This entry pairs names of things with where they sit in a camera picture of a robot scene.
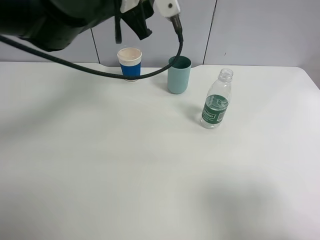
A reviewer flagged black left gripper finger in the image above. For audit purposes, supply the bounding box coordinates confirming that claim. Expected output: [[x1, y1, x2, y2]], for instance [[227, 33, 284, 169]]
[[123, 0, 154, 40]]

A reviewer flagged clear water bottle green label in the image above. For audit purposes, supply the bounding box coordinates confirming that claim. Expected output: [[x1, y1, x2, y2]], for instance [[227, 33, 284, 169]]
[[200, 68, 234, 129]]

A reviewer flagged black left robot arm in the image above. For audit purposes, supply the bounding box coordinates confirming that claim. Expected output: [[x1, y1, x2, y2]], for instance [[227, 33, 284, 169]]
[[0, 0, 154, 52]]

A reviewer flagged blue white paper cup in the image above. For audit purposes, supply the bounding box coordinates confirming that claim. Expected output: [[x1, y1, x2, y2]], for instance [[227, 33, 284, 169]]
[[117, 47, 142, 77]]

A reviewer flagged teal plastic cup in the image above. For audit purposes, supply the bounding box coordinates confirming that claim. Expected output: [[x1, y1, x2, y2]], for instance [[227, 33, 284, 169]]
[[167, 56, 192, 95]]

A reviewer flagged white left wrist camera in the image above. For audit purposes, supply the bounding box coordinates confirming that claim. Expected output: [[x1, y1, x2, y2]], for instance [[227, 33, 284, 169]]
[[120, 0, 181, 18]]

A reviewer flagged black braided left cable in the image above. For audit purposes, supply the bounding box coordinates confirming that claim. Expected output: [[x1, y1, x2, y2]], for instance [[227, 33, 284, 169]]
[[0, 14, 185, 81]]

